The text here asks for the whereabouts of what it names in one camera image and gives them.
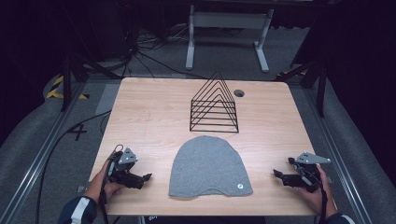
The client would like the person's right hand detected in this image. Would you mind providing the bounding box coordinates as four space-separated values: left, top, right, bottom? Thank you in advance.
293 164 339 217

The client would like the black floor cable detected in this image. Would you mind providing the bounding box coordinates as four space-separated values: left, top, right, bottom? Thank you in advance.
35 109 112 224

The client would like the black metal stand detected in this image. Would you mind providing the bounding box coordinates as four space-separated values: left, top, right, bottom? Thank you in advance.
61 52 122 112
274 59 328 119

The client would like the right hand-held gripper cable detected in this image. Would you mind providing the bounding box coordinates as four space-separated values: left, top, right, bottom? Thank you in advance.
295 163 329 224

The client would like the bundle of floor cables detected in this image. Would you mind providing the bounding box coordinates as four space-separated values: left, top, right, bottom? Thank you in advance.
92 24 209 80

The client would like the white metal desk frame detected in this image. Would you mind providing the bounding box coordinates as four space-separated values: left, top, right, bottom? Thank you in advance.
185 4 276 74

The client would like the yellow black floor tape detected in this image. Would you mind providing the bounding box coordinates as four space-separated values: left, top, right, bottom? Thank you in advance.
45 75 91 101

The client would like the black wire rack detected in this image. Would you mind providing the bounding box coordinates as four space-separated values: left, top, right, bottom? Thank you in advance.
189 70 240 134

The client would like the hand-held gripper cable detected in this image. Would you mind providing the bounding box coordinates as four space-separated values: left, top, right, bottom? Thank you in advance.
98 144 125 224
295 163 329 224

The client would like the left hand-held gripper cable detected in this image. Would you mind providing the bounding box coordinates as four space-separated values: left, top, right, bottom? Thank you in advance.
98 144 125 224

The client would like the person's left hand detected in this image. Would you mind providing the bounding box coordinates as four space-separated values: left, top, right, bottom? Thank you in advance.
83 160 126 204

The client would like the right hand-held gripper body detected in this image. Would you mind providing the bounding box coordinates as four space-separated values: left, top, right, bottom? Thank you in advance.
280 151 332 193

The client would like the aluminium floor rail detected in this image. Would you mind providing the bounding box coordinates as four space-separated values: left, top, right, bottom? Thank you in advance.
303 88 375 224
0 81 89 224

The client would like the grey knit beanie hat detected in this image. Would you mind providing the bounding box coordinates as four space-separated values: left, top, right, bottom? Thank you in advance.
168 135 254 199

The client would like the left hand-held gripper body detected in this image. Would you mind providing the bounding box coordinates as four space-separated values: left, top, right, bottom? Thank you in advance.
106 147 145 190

